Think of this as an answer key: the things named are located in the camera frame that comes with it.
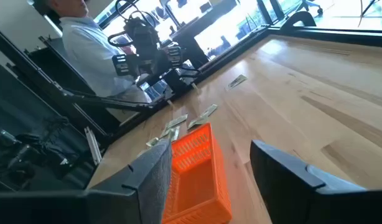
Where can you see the orange slotted plastic basket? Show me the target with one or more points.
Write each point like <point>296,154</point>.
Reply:
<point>197,186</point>

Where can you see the black curved bracket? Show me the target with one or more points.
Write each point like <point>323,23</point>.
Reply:
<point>298,18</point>

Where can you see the white stevia sweetener packet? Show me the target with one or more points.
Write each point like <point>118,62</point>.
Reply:
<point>209,110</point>
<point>198,122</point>
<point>237,81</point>
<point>152,142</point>
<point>171,133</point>
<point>177,121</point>

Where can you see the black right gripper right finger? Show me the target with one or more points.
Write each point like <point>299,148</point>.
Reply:
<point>290,193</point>

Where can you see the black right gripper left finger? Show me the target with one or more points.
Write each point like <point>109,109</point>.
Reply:
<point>116,202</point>

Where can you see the black diagonal frame strut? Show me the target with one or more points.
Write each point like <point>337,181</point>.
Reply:
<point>44,84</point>

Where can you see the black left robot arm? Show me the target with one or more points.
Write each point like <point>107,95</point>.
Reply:
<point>142,34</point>

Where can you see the silver aluminium bracket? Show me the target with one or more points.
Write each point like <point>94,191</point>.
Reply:
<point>93,146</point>

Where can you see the person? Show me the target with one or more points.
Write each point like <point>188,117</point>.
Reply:
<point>91,56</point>

